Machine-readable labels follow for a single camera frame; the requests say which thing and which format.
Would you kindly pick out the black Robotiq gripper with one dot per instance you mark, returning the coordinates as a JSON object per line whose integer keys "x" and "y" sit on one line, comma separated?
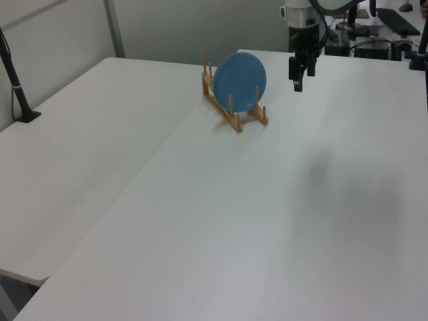
{"x": 306, "y": 38}

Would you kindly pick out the blue round plate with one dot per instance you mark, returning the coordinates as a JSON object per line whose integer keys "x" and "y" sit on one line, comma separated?
{"x": 239, "y": 80}

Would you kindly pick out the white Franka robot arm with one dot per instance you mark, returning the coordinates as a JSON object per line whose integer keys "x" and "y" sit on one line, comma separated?
{"x": 301, "y": 15}

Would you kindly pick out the wooden plate rack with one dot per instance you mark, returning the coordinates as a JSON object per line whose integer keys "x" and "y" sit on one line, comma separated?
{"x": 220, "y": 112}

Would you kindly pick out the black electronics box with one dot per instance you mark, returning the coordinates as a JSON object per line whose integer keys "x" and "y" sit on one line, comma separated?
{"x": 372, "y": 50}

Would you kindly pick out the black computer keyboard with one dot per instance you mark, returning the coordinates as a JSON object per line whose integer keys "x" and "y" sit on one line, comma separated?
{"x": 398, "y": 21}

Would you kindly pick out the black computer mouse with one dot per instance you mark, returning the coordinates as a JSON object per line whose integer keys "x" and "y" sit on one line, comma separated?
{"x": 406, "y": 7}

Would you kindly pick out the black camera stand clamp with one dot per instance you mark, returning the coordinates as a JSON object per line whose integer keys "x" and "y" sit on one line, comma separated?
{"x": 419, "y": 58}

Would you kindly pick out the black camera stand pole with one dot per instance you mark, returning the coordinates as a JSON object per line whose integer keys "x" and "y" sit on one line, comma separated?
{"x": 16, "y": 90}

